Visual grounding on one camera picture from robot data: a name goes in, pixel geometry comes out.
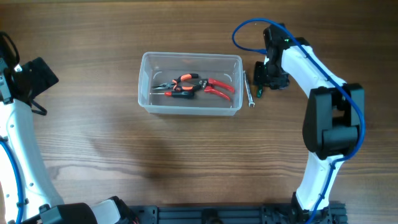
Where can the clear plastic container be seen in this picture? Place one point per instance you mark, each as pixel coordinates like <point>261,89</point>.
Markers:
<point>162,67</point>

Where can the red black screwdriver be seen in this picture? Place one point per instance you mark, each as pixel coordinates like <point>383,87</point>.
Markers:
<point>175,94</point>

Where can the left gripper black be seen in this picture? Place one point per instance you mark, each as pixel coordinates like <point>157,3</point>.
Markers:
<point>38,79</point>

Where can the black aluminium rail base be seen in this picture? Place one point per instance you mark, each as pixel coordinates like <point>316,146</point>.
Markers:
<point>265,214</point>

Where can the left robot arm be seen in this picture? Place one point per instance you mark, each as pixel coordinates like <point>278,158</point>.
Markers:
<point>30,196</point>

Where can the orange black pliers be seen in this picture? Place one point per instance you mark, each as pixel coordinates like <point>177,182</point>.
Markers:
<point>174,85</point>

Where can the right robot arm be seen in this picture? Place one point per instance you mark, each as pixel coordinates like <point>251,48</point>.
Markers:
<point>333,126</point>

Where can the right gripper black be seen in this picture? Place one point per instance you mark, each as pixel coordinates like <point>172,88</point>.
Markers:
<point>268,78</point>

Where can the green handle screwdriver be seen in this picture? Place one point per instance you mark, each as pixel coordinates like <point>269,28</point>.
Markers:
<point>260,90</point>

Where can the silver wrench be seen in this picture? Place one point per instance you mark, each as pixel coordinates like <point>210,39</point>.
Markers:
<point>248,91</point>

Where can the red handle cutters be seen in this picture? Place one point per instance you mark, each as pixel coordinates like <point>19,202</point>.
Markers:
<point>213,86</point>

